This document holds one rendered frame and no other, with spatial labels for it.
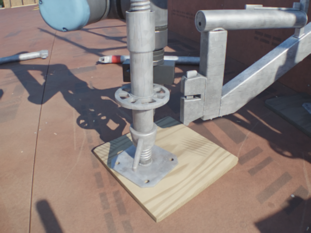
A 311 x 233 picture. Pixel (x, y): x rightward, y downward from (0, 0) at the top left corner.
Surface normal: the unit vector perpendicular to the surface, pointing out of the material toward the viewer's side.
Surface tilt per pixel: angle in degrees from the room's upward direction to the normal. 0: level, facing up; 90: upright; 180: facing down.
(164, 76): 90
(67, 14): 95
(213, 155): 0
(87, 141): 0
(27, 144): 0
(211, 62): 90
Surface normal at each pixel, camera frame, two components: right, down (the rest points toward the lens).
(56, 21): -0.17, 0.59
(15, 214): 0.00, -0.85
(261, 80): 0.35, 0.48
